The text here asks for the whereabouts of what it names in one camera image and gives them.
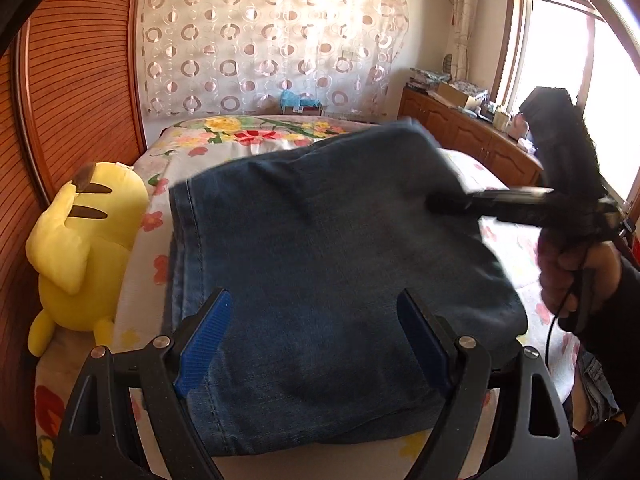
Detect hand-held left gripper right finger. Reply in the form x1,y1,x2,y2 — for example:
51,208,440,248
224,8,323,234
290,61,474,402
396,287,573,480

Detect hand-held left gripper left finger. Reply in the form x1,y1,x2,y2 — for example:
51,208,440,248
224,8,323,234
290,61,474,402
57,287,235,480

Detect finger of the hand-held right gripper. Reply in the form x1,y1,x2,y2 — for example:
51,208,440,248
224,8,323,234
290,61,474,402
425,186,557,224

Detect blue denim pants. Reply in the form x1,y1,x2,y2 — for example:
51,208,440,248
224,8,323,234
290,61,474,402
167,117,528,456

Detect person's right forearm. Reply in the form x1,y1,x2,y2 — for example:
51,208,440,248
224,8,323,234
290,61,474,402
570,257,640,431

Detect person's right hand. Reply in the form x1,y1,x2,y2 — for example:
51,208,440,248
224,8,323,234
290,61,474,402
537,232,624,318

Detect pink figurine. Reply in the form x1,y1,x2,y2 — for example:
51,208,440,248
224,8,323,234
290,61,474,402
507,112,531,141

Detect wooden low cabinet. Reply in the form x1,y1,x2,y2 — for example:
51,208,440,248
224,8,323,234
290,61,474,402
398,85,546,186

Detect white flowered bed sheet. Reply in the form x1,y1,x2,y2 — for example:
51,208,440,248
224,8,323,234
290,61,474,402
35,127,583,480

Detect open cardboard box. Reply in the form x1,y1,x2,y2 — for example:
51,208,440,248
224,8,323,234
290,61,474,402
437,81,476,110

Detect stack of magazines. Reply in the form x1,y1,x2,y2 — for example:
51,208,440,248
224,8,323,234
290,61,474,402
407,67,453,92

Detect yellow plush toy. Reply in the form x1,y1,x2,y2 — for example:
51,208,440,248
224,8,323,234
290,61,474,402
26,161,151,358

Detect beige patterned curtain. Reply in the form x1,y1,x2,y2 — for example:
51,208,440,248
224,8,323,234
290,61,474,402
450,0,481,83

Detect person's denim clad leg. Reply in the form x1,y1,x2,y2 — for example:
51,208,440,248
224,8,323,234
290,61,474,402
575,347,626,423

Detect floral blanket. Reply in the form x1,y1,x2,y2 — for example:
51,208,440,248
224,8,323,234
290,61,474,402
200,115,381,147

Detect wooden headboard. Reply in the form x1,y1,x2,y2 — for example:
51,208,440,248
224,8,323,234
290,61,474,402
0,0,148,411

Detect sheer curtain with circles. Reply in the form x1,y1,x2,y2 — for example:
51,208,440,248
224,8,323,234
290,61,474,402
137,0,411,117

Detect thin black cable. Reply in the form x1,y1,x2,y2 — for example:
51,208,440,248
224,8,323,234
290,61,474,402
544,260,591,363

